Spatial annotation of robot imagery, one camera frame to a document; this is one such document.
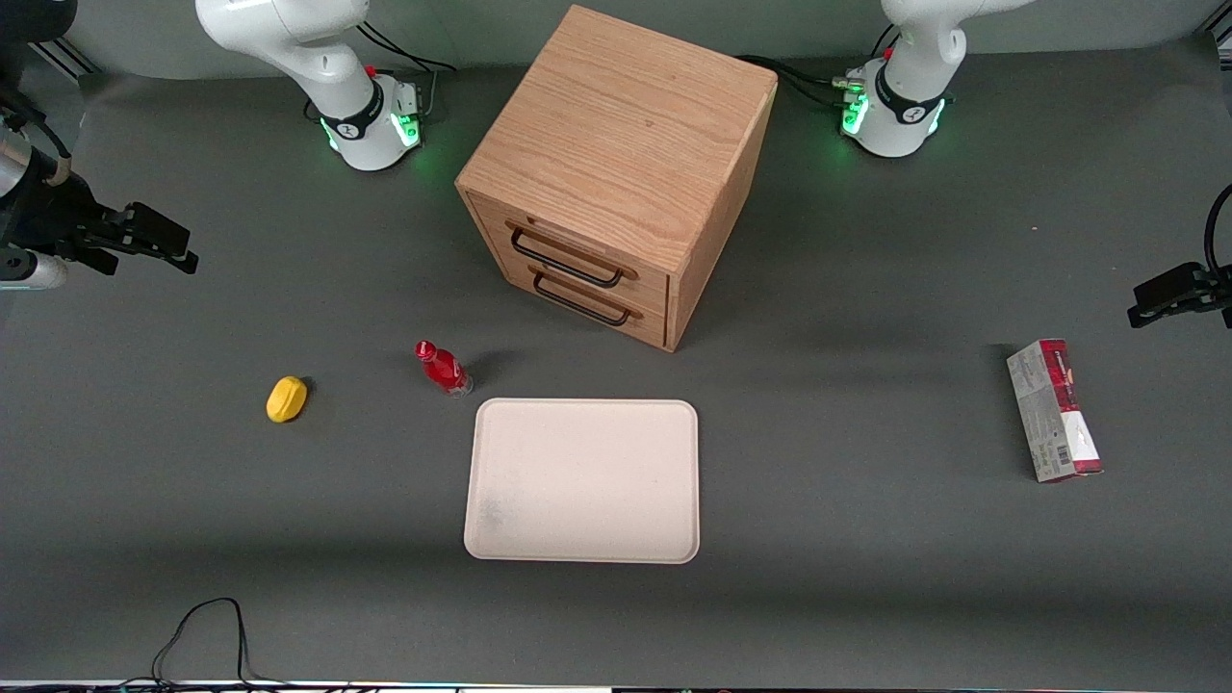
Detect black left base cables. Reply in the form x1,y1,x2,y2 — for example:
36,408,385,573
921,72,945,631
736,23,901,109

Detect black right base cables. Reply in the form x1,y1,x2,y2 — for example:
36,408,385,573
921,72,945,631
356,19,459,122

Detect beige plastic tray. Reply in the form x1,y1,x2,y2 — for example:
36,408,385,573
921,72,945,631
464,398,700,565

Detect thin black table cable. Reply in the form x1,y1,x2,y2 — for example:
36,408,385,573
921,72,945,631
115,597,290,690

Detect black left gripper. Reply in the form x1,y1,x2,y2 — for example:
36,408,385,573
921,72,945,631
1127,262,1232,330

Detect yellow lemon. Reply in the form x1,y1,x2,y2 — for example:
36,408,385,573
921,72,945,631
267,376,309,424

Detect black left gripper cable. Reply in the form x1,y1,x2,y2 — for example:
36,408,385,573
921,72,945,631
1203,183,1232,280

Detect wooden drawer cabinet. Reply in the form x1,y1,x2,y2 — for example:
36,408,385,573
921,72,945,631
455,5,779,353

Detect long aluminium frame rail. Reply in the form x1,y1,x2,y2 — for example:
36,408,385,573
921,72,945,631
37,37,99,80

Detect short black drawer handle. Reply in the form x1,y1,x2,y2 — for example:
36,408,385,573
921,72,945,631
528,267,642,327

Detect long black drawer handle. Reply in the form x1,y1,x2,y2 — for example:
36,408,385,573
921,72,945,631
506,220,638,289

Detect red coke bottle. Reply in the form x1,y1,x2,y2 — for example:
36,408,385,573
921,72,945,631
415,340,475,398

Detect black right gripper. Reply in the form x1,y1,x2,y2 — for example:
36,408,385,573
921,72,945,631
0,173,200,276

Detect grey and red carton box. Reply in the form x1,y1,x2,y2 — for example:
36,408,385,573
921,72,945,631
1006,338,1104,483

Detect black base cables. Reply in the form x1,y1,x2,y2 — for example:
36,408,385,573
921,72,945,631
736,23,901,109
356,19,459,122

